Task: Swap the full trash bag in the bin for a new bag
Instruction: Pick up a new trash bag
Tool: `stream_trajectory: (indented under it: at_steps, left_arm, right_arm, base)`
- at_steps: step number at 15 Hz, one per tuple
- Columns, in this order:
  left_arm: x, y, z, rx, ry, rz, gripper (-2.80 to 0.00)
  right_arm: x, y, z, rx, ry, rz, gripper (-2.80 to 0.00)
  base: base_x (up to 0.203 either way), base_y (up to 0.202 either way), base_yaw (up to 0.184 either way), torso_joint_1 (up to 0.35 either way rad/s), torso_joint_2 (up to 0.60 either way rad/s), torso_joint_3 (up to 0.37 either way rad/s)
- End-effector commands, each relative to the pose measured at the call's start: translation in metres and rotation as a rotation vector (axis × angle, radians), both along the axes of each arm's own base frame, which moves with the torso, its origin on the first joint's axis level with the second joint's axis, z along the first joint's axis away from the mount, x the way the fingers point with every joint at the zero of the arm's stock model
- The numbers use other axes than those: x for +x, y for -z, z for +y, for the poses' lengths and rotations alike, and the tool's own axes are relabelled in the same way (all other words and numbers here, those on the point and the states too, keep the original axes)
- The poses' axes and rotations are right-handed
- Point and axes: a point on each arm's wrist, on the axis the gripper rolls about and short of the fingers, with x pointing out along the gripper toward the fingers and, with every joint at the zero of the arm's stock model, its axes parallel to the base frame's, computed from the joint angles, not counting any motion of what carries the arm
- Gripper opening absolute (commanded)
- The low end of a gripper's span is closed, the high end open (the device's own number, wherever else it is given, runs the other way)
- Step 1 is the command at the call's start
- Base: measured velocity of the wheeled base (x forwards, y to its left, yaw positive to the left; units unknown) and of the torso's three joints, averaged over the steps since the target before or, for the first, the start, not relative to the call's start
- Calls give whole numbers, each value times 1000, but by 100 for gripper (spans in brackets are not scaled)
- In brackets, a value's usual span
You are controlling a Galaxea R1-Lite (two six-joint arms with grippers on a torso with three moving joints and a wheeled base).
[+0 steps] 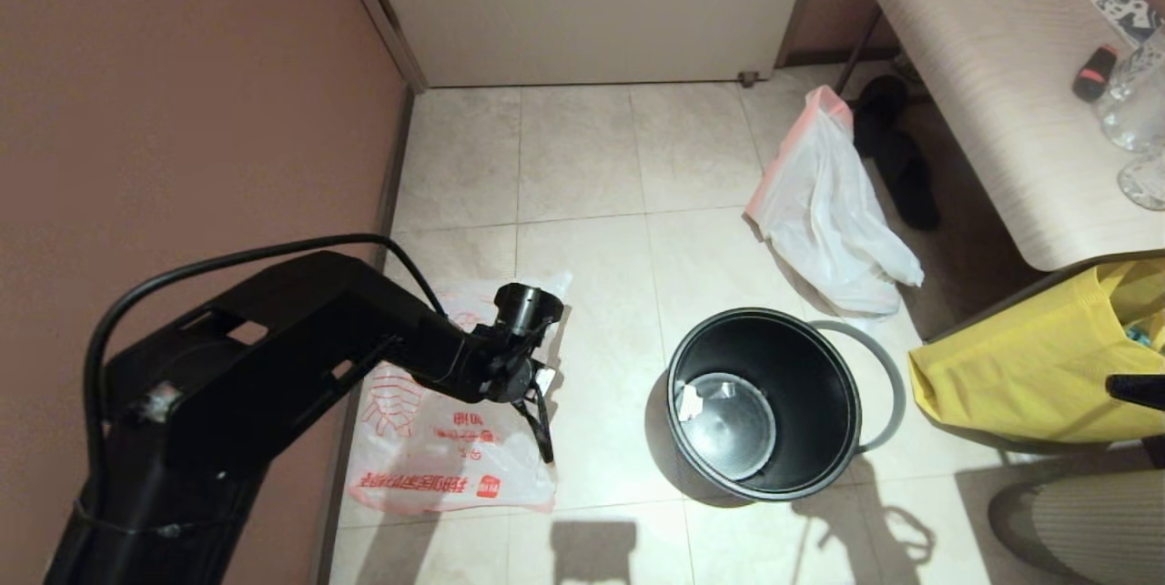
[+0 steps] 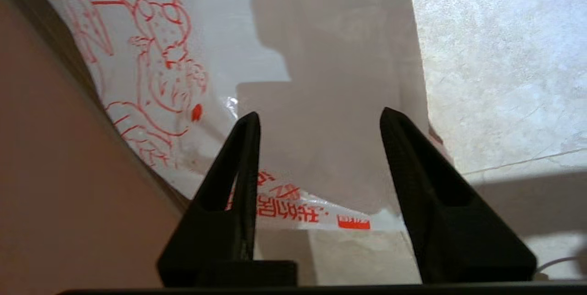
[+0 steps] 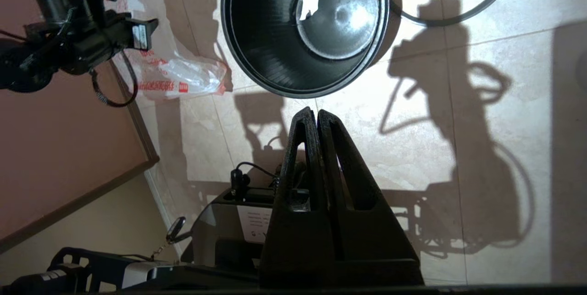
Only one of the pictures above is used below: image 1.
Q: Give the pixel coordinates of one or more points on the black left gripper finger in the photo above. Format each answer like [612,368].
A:
[531,430]
[544,421]

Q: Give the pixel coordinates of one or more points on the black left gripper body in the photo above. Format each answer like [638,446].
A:
[505,367]

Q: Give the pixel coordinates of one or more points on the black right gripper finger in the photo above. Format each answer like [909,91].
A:
[1142,392]

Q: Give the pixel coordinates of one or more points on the red printed plastic bag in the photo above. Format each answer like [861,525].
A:
[437,476]

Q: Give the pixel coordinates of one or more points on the black trash bin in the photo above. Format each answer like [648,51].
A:
[810,439]

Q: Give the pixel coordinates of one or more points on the white plastic bag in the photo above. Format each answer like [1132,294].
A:
[819,221]

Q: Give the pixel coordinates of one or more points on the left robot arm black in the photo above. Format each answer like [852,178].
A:
[273,367]

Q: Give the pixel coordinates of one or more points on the yellow bag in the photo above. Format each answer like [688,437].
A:
[1028,367]

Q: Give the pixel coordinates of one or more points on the grey ribbed round object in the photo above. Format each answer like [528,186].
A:
[1083,530]

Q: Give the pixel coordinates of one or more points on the small clear glass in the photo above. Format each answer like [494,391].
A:
[1145,180]

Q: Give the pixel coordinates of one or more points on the large clear glass jar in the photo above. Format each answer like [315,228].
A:
[1138,107]

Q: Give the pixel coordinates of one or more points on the black slipper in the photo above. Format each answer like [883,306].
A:
[881,112]
[913,189]

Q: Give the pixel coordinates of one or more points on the black red small device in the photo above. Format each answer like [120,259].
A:
[1095,74]

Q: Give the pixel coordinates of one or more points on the beige wood grain table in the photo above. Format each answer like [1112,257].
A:
[992,66]

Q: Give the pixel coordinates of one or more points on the white door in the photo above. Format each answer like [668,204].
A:
[592,3]

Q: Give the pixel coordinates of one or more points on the small brass door stopper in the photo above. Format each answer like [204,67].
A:
[747,78]

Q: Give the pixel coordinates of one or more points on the blue white booklet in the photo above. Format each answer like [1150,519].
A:
[1115,1]

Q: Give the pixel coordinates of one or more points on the dark metal table leg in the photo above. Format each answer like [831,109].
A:
[854,65]

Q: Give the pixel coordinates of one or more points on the black cylindrical wrist camera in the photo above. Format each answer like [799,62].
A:
[528,307]

